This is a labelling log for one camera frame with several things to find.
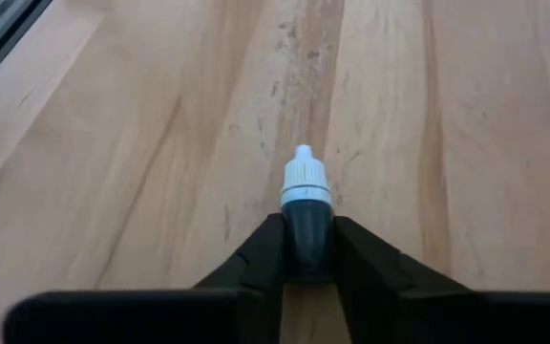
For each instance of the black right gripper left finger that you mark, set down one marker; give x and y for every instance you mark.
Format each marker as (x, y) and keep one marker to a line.
(237, 306)

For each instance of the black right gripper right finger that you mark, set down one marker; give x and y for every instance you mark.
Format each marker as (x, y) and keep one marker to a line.
(389, 306)

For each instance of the dark dropper bottle white cap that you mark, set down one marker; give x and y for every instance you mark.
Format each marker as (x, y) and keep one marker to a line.
(306, 229)

